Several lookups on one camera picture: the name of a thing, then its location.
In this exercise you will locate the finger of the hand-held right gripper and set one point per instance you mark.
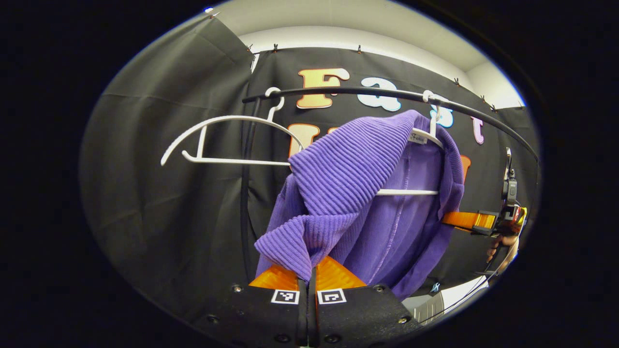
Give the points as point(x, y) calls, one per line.
point(469, 221)

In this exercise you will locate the black clothes rack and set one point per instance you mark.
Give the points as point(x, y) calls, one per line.
point(338, 91)

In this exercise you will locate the white board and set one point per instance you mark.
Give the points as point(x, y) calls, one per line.
point(459, 295)

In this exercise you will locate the black backdrop cloth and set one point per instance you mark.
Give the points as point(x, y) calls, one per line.
point(159, 217)

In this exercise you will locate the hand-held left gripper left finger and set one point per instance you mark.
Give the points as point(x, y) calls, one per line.
point(256, 314)

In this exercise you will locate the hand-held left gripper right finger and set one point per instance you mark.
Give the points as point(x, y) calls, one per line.
point(362, 314)

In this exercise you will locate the white plastic hanger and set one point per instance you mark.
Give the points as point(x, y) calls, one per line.
point(232, 161)
point(406, 192)

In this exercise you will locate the grey ribbed panel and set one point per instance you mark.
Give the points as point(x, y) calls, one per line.
point(430, 309)

